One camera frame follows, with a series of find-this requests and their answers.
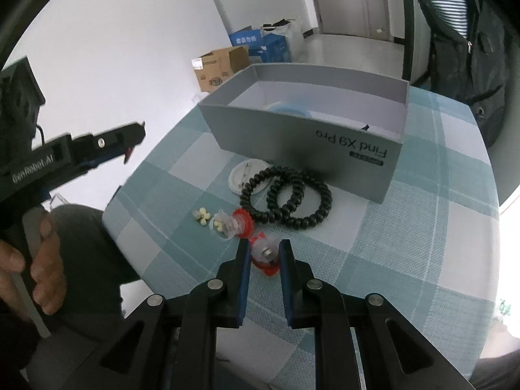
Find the yellow flower bead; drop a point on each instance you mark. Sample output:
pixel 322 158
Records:
pixel 202 216

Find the dark cloth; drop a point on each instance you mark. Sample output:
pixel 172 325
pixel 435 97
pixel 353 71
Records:
pixel 280 22

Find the person's dark grey pants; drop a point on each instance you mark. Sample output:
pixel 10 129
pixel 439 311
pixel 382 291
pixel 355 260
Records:
pixel 93 260

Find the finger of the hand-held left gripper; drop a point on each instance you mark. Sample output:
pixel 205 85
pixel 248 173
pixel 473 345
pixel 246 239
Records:
pixel 113 138
pixel 95 163

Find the person's left hand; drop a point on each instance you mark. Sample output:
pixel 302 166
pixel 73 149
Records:
pixel 50 268

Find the grey cardboard box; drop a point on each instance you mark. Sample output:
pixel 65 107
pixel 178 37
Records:
pixel 284 138

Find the white plastic bag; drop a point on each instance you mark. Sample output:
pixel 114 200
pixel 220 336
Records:
pixel 294 36

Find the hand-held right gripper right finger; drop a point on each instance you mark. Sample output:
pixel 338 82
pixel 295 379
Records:
pixel 285 282

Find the blue cardboard box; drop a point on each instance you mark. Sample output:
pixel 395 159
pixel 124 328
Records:
pixel 272 46

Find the black jacket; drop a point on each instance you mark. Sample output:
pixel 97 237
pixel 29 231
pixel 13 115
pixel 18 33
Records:
pixel 479 69

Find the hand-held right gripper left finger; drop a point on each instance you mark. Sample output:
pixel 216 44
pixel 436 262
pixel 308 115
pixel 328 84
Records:
pixel 243 278

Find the brown cardboard box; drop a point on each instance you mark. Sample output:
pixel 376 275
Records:
pixel 219 69

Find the checked teal tablecloth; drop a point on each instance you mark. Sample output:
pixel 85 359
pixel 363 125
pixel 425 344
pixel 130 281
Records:
pixel 426 231

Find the white round pin badge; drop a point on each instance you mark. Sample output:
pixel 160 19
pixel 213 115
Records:
pixel 239 178

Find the light blue round disc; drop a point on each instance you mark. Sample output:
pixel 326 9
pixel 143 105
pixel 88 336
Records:
pixel 288 108

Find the striped shirt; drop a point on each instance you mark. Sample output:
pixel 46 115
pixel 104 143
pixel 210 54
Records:
pixel 447 4

